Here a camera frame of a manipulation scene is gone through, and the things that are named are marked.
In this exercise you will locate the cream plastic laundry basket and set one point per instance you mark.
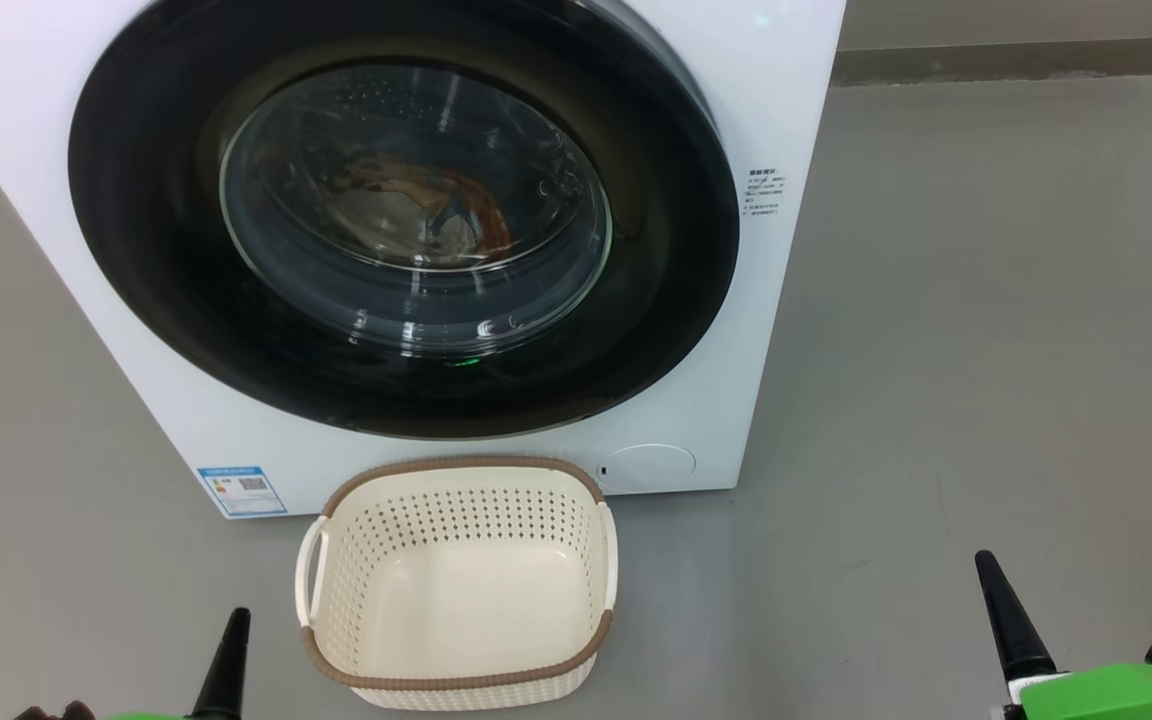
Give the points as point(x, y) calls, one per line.
point(466, 600)

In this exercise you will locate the black round glass washer door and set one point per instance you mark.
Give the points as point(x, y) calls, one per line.
point(156, 250)

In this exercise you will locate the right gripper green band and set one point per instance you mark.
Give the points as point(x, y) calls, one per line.
point(1116, 695)

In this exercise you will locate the white front-load washing machine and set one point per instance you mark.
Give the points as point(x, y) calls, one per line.
point(786, 100)

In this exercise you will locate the round white filter cover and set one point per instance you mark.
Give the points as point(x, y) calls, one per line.
point(648, 468)

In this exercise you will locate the blue energy label sticker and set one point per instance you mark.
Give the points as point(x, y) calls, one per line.
point(242, 491)

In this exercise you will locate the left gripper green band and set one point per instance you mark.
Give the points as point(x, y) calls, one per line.
point(151, 717)

